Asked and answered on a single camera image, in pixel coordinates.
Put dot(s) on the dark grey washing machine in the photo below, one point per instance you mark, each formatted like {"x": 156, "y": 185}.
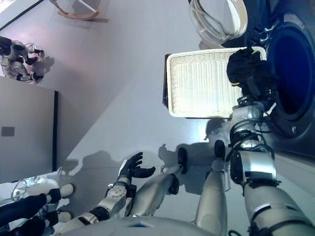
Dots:
{"x": 290, "y": 73}

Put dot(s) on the dark brown stool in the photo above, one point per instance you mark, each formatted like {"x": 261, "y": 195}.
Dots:
{"x": 165, "y": 98}

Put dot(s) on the grey wall plate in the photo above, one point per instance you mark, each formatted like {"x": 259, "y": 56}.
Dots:
{"x": 8, "y": 131}

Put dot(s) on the white wicker laundry basket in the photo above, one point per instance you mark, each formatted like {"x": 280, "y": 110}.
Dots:
{"x": 201, "y": 86}

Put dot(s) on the round glass washing machine door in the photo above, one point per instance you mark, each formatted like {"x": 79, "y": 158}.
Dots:
{"x": 216, "y": 22}

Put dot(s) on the grey platform with black edge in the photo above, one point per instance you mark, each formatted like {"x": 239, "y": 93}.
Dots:
{"x": 27, "y": 110}

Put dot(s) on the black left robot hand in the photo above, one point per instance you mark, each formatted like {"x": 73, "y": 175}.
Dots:
{"x": 130, "y": 167}

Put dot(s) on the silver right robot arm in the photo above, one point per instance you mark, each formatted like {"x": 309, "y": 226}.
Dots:
{"x": 258, "y": 167}

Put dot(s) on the white rocking chair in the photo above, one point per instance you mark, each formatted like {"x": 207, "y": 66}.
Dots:
{"x": 78, "y": 13}

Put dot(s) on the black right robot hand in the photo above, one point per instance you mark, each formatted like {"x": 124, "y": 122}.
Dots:
{"x": 252, "y": 89}

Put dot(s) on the silver robot torso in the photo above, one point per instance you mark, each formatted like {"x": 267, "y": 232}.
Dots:
{"x": 147, "y": 227}

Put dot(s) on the silver black humanoid robot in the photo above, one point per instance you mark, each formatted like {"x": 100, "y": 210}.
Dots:
{"x": 14, "y": 61}

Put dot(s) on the dark trouser leg white shoe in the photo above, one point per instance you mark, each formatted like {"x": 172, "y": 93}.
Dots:
{"x": 27, "y": 226}
{"x": 24, "y": 204}

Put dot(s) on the black garment with yellow tag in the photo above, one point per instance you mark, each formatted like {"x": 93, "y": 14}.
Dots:
{"x": 243, "y": 64}

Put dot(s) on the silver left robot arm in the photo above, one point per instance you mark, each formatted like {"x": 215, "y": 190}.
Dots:
{"x": 115, "y": 194}

